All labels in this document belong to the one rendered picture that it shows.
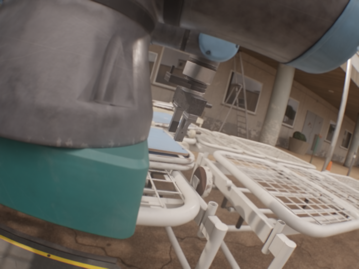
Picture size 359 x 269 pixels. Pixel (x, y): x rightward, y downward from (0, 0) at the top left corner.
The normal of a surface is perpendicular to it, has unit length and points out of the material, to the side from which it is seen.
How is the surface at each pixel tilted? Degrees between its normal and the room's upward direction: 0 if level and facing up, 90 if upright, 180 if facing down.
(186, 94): 90
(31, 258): 0
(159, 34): 136
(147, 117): 80
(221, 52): 101
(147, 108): 70
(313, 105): 90
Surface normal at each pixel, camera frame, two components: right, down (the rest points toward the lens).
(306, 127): 0.31, 0.24
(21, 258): 0.26, -0.95
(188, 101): -0.87, -0.17
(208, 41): 0.07, 0.39
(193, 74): -0.36, 0.22
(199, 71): -0.13, 0.32
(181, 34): -0.07, 0.55
